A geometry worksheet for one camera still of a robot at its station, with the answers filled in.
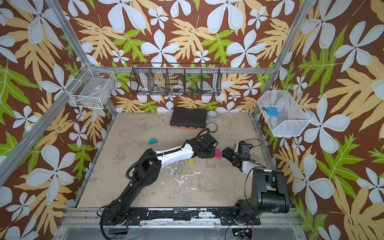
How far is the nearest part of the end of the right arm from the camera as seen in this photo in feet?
2.31

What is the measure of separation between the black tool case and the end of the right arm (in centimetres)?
29

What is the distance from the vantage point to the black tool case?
3.60 ft
